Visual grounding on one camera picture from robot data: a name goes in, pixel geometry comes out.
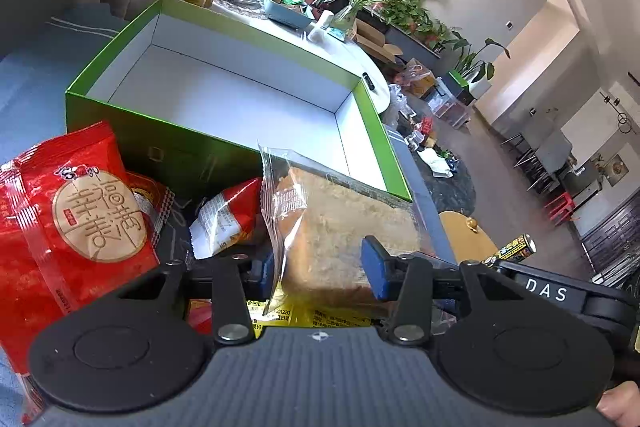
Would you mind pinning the person's right hand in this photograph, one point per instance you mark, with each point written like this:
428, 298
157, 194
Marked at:
621, 405

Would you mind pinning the small red white snack packet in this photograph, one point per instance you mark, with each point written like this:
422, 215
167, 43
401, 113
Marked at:
226, 219

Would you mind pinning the round wooden side table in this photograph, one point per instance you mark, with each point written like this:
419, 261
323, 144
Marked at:
467, 239

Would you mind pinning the blue plastic tray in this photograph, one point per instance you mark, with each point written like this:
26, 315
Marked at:
293, 18

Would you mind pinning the open brown cardboard box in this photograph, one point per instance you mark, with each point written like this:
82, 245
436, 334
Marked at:
374, 43

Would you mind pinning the black yellow drink can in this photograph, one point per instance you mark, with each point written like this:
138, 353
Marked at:
516, 251

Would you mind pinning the spider plant in glass vase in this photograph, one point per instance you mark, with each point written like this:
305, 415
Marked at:
344, 20

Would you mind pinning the red round-label snack bag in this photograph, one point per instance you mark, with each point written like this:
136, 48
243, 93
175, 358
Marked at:
71, 232

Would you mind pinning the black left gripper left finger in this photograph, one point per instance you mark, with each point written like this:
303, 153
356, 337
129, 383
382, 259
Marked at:
220, 288

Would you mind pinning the red patterned snack bag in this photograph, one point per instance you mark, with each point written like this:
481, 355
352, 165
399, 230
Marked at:
155, 200

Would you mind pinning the black remote control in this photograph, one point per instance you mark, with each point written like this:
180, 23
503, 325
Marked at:
367, 79

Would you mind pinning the green open cardboard box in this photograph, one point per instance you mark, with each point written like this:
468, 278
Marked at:
192, 95

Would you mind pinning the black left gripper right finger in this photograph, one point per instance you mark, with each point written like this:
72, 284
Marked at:
415, 284

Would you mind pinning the dark round marble table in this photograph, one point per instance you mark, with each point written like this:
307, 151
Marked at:
449, 194

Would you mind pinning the yellow red barcode snack bag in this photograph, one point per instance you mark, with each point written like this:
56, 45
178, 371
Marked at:
290, 315

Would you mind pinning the clear-wrapped floss bread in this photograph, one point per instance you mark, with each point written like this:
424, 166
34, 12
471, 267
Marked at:
316, 219

